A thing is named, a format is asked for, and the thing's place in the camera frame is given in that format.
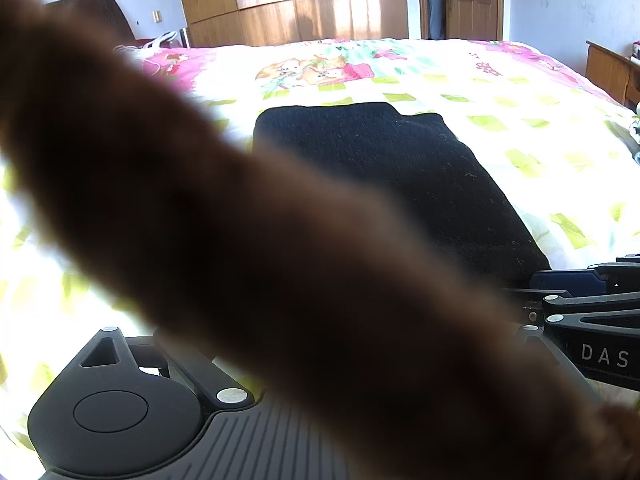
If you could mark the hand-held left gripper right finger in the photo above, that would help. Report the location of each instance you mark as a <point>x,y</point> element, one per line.
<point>560,360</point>

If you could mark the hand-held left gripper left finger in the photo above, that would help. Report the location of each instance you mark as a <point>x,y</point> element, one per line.
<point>127,355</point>

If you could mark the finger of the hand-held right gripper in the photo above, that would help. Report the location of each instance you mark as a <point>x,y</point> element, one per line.
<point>565,279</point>
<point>595,321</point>

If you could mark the black pants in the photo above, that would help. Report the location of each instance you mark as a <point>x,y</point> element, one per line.
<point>400,170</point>

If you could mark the blurred brown fuzzy strip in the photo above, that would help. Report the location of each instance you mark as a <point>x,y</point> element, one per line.
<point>225,235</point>

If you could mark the bed with colourful floral sheet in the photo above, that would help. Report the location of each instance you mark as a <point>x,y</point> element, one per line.
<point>525,110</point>

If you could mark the wooden headboard cabinet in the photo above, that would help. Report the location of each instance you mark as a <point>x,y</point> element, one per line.
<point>607,72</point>

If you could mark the wooden door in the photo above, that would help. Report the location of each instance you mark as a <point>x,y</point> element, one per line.
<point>475,0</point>

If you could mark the dark brown nightstand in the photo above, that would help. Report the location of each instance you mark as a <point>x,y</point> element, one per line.
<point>95,15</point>

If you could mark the wooden wardrobe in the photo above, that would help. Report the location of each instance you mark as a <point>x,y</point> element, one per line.
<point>290,0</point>

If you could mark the wall switch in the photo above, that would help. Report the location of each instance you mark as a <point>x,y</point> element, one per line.
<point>157,16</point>

